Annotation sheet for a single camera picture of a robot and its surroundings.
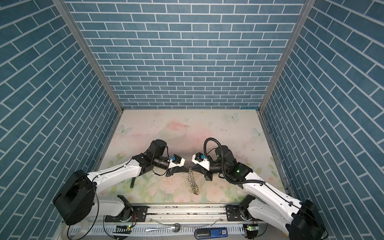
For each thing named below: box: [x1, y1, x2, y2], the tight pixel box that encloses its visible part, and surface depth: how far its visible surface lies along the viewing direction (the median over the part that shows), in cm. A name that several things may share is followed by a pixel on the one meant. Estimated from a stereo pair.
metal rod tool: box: [146, 217, 223, 233], surface depth 72 cm
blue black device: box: [194, 227, 229, 240], surface depth 68 cm
